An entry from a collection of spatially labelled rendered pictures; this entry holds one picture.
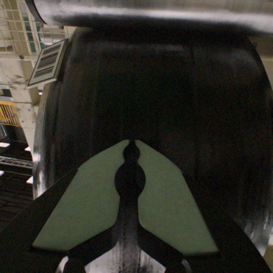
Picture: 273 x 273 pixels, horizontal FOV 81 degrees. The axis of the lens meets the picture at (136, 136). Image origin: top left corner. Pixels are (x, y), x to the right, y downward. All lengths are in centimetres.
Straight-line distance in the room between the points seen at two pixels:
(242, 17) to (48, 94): 21
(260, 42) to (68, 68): 36
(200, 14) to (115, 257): 25
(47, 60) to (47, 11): 4
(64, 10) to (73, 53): 4
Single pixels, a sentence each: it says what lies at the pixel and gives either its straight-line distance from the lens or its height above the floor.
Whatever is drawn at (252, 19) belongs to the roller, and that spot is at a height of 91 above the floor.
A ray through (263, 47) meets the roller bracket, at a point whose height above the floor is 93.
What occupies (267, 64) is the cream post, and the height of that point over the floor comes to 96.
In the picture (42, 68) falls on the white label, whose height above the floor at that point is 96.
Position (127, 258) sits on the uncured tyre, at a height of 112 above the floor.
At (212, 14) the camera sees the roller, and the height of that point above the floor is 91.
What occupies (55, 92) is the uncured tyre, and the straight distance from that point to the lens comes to 18.
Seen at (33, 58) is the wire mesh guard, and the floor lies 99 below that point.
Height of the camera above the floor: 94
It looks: 29 degrees up
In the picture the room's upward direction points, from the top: 177 degrees counter-clockwise
